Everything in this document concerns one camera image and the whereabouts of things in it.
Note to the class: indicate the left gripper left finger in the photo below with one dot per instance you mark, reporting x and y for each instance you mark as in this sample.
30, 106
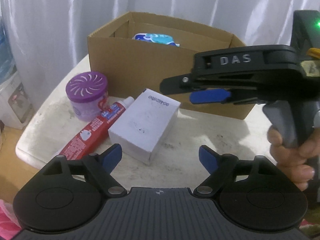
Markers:
99, 168

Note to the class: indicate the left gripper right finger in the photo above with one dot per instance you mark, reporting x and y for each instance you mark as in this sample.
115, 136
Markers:
220, 169

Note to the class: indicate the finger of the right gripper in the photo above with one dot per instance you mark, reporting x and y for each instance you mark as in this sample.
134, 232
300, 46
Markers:
209, 96
176, 85

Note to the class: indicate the red toothpaste tube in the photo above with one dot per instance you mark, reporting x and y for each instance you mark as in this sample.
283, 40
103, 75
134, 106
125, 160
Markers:
95, 132

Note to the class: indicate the blue wet wipes pack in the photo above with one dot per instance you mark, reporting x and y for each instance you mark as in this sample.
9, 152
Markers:
156, 38

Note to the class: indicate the white small carton box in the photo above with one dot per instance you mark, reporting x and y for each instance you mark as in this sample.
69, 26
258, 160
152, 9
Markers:
142, 128

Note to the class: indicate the purple air freshener jar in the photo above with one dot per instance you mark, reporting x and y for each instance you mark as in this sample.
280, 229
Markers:
88, 94

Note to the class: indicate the person's right hand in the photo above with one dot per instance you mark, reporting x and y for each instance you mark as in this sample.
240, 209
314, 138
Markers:
291, 161

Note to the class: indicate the brown cardboard box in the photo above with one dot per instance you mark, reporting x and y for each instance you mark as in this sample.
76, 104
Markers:
132, 66

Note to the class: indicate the white water dispenser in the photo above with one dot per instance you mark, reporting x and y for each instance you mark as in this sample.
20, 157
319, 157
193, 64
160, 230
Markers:
16, 108

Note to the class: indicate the pink patterned cloth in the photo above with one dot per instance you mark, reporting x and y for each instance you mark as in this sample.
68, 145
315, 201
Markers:
8, 221

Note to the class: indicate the large water jug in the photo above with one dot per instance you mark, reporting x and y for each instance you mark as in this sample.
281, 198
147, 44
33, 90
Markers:
7, 62

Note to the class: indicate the white curtain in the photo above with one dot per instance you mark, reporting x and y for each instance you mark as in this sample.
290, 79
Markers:
48, 38

